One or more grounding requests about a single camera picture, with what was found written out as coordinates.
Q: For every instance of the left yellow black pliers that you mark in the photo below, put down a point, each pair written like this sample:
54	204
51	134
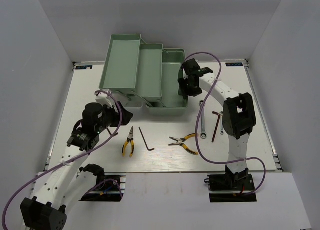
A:
129	140

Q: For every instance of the small silver wrench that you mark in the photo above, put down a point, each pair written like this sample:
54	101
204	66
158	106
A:
221	123

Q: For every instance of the large silver ratchet wrench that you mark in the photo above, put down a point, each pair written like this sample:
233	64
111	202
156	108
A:
203	133

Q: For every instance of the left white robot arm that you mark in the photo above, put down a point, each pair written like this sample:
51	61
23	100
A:
69	181

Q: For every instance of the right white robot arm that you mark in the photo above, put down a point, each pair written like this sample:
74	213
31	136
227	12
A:
238	112

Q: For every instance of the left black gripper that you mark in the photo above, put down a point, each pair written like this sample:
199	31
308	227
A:
127	116

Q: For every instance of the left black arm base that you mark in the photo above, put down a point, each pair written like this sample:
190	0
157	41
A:
109	191

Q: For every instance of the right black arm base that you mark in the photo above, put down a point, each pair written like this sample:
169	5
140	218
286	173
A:
220	182

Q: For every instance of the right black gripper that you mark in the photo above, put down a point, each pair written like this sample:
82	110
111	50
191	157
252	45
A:
186	92

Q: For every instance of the green toolbox with clear lid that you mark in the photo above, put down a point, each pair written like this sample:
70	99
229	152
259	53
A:
145	73

